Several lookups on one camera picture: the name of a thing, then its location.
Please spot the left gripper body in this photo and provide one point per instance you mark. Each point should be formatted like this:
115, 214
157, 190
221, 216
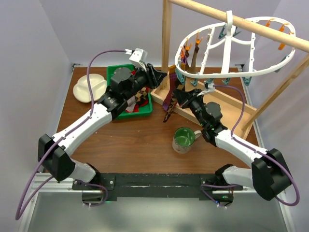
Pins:
147, 76

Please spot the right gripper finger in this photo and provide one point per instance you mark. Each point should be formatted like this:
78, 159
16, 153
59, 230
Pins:
194, 91
181, 96

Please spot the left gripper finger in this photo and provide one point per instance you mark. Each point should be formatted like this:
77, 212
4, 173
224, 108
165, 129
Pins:
160, 83
157, 74

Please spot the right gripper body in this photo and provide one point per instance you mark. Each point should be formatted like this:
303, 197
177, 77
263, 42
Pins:
194, 103

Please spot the argyle brown sock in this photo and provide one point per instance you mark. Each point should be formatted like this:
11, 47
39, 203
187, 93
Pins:
141, 96
172, 103

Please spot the maroon sock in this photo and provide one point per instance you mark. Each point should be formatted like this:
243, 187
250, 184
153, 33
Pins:
172, 80

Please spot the red white patterned sock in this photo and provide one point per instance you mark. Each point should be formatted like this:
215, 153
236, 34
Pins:
140, 105

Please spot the white round clip hanger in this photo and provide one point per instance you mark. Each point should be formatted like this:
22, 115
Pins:
239, 56

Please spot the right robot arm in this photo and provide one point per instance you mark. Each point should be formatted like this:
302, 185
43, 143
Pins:
267, 172

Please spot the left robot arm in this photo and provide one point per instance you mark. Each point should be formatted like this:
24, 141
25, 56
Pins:
54, 152

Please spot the green plastic bin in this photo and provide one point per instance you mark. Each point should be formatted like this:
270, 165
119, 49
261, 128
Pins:
145, 111

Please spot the green enamel mug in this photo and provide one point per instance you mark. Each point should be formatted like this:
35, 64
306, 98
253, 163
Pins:
184, 138

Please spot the wooden rack base tray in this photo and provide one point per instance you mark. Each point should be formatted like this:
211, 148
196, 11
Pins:
230, 109

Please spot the white divided plate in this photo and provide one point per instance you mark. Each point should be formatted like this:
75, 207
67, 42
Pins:
81, 90

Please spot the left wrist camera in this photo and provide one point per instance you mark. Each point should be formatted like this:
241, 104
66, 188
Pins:
138, 57

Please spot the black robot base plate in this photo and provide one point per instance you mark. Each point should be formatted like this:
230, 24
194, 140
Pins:
159, 185

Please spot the wooden rack frame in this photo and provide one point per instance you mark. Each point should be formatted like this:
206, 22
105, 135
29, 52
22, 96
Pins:
239, 30

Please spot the aluminium frame rail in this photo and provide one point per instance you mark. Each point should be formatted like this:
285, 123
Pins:
67, 206

